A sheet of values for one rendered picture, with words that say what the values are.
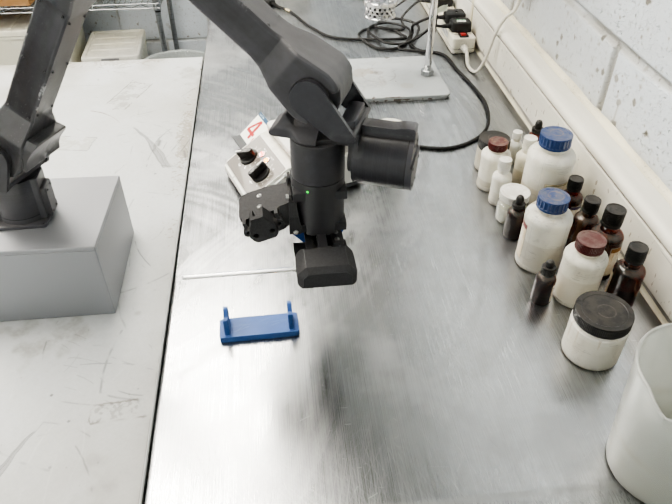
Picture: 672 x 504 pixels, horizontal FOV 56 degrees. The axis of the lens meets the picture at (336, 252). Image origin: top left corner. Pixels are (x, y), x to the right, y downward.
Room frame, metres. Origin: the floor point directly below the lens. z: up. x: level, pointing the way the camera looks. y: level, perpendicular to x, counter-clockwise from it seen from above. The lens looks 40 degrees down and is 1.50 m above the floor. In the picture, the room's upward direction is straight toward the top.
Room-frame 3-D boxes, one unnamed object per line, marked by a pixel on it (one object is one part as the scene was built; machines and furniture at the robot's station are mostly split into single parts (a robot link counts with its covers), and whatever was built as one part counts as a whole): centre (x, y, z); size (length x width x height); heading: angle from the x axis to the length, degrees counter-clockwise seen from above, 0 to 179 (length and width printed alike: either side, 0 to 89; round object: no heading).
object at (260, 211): (0.56, 0.07, 1.09); 0.07 x 0.07 x 0.06; 6
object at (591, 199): (0.72, -0.36, 0.94); 0.04 x 0.04 x 0.09
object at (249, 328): (0.55, 0.10, 0.92); 0.10 x 0.03 x 0.04; 97
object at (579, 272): (0.61, -0.32, 0.95); 0.06 x 0.06 x 0.10
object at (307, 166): (0.56, 0.02, 1.17); 0.09 x 0.06 x 0.07; 76
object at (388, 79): (1.28, -0.08, 0.91); 0.30 x 0.20 x 0.01; 96
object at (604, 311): (0.52, -0.31, 0.94); 0.07 x 0.07 x 0.07
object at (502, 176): (0.83, -0.26, 0.94); 0.03 x 0.03 x 0.08
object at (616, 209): (0.67, -0.37, 0.95); 0.04 x 0.04 x 0.11
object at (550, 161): (0.83, -0.33, 0.96); 0.07 x 0.07 x 0.13
